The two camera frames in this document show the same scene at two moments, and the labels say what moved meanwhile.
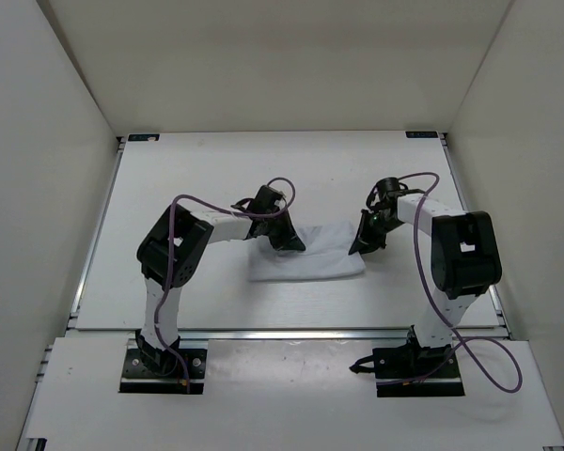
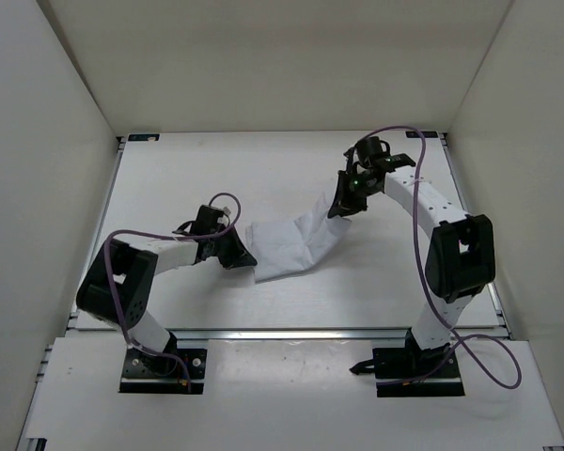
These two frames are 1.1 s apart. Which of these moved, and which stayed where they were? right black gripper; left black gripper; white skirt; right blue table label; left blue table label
Moved: white skirt; left black gripper; right black gripper
Stayed: right blue table label; left blue table label
